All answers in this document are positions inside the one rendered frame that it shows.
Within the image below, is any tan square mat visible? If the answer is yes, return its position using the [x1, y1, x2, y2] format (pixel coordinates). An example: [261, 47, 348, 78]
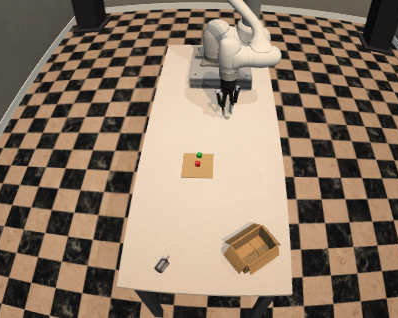
[181, 153, 214, 178]

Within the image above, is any open brown cardboard box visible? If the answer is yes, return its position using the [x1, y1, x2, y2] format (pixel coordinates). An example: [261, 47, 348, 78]
[223, 223, 280, 275]

